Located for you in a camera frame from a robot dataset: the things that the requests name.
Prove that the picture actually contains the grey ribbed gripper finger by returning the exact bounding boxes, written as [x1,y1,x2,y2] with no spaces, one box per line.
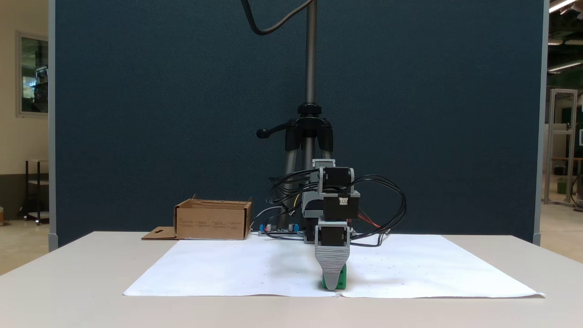
[315,246,351,291]

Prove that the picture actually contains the green dice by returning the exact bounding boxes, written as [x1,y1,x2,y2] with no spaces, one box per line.
[321,263,348,291]

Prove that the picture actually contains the blue power converter board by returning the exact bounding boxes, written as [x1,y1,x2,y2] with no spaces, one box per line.
[258,222,302,237]

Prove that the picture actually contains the white paper sheet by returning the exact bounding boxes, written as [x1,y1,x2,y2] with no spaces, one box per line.
[123,234,546,299]

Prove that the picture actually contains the brown cardboard box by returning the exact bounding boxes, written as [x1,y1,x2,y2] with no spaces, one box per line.
[141,195,253,241]

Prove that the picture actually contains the black and silver tripod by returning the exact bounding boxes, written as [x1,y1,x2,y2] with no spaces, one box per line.
[256,0,336,228]

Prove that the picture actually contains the dark blue partition panel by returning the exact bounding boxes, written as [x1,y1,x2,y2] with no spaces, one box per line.
[48,0,550,252]

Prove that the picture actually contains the ceiling light strip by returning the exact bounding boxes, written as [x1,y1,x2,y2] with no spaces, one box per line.
[549,0,581,14]
[548,59,583,74]

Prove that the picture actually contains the black shelf cart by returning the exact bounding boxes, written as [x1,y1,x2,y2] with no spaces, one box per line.
[18,159,50,226]

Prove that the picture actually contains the framed glass window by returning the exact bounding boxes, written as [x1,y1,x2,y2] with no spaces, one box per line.
[16,31,50,118]

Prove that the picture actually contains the black and orange cable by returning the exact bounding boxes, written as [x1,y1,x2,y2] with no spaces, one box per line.
[350,211,391,248]

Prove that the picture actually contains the thin black servo cable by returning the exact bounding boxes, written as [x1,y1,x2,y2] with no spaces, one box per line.
[350,174,407,241]
[268,200,305,230]
[267,169,322,204]

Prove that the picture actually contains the grey power cable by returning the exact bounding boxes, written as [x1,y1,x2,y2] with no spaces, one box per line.
[249,206,286,232]

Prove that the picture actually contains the thick black camera cable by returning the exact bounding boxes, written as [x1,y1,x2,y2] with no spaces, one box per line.
[240,0,316,36]

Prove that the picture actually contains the aluminium profile frame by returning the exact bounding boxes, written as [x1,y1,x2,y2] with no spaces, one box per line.
[543,88,580,208]

